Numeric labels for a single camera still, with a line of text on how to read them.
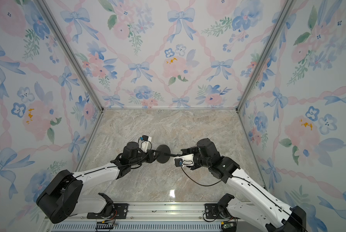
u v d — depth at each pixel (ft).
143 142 2.47
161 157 2.74
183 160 1.96
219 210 2.22
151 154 2.57
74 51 2.88
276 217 1.30
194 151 2.14
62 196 1.41
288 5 2.23
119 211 2.44
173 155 2.66
